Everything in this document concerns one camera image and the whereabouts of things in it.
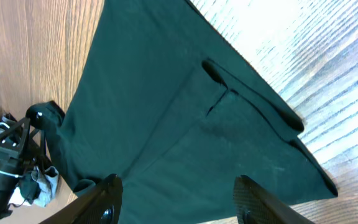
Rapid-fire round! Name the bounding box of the black t-shirt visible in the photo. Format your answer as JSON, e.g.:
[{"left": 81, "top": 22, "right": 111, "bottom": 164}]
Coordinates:
[{"left": 26, "top": 0, "right": 337, "bottom": 223}]

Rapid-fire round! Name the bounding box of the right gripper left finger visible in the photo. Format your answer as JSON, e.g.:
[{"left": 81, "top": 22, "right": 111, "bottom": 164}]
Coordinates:
[{"left": 40, "top": 174, "right": 123, "bottom": 224}]

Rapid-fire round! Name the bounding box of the grey folded garment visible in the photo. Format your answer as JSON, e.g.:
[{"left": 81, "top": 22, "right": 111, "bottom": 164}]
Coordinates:
[{"left": 0, "top": 114, "right": 59, "bottom": 207}]

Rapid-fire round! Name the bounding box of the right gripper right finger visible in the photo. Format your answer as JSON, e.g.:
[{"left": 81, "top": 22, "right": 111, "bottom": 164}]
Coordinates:
[{"left": 233, "top": 175, "right": 314, "bottom": 224}]

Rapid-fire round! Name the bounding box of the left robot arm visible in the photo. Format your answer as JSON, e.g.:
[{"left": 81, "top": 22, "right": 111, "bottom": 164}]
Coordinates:
[{"left": 0, "top": 118, "right": 46, "bottom": 219}]

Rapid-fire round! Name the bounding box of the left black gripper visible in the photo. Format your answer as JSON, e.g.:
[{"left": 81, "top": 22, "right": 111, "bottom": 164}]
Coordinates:
[{"left": 0, "top": 118, "right": 52, "bottom": 177}]

